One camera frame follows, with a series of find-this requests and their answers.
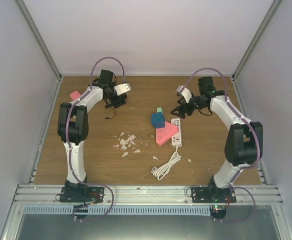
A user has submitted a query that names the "blue cube socket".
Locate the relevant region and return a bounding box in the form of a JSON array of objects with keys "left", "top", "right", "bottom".
[{"left": 151, "top": 112, "right": 165, "bottom": 129}]

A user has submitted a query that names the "mint green plug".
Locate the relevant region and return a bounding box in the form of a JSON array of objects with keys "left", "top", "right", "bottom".
[{"left": 156, "top": 107, "right": 164, "bottom": 114}]

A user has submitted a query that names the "grey slotted cable duct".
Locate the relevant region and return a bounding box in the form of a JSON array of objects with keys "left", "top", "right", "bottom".
[{"left": 24, "top": 204, "right": 210, "bottom": 216}]

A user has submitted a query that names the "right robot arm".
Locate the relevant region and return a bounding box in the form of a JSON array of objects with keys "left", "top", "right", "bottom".
[{"left": 171, "top": 76, "right": 263, "bottom": 203}]

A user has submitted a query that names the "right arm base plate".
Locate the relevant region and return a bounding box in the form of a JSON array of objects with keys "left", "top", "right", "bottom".
[{"left": 185, "top": 185, "right": 236, "bottom": 204}]

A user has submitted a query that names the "small pink plug adapter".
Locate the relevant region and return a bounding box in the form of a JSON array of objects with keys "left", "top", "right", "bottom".
[{"left": 70, "top": 91, "right": 81, "bottom": 101}]

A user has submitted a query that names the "thin black adapter cable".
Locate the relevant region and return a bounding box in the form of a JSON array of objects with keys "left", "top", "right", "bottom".
[{"left": 104, "top": 103, "right": 118, "bottom": 120}]

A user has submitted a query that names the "large pink socket block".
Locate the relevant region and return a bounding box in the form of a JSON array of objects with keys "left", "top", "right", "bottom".
[{"left": 156, "top": 121, "right": 178, "bottom": 146}]

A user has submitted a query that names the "aluminium front rail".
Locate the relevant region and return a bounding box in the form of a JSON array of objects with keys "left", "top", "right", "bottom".
[{"left": 13, "top": 184, "right": 283, "bottom": 206}]

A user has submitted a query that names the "aluminium frame post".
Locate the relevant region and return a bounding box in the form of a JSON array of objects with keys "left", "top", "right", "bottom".
[
  {"left": 231, "top": 0, "right": 284, "bottom": 82},
  {"left": 14, "top": 0, "right": 63, "bottom": 82}
]

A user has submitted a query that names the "right aluminium frame post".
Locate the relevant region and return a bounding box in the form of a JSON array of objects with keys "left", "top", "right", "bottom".
[{"left": 231, "top": 0, "right": 284, "bottom": 82}]

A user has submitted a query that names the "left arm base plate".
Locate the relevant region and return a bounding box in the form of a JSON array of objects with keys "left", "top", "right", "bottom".
[{"left": 56, "top": 186, "right": 105, "bottom": 204}]

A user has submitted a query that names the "white power strip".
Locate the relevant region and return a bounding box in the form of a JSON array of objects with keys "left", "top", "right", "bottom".
[{"left": 171, "top": 118, "right": 182, "bottom": 148}]

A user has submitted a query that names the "left aluminium frame post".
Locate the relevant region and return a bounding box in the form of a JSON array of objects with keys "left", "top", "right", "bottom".
[{"left": 14, "top": 0, "right": 63, "bottom": 82}]

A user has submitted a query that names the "black power adapter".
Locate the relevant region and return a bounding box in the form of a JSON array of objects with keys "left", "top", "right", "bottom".
[{"left": 113, "top": 99, "right": 126, "bottom": 109}]

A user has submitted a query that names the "white power strip cable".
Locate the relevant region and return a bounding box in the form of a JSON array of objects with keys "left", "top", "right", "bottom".
[{"left": 150, "top": 146, "right": 183, "bottom": 181}]

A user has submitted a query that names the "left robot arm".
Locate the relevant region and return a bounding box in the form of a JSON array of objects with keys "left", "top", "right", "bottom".
[{"left": 57, "top": 70, "right": 131, "bottom": 202}]

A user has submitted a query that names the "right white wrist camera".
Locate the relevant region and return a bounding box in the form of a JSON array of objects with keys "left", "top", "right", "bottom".
[{"left": 176, "top": 85, "right": 193, "bottom": 104}]

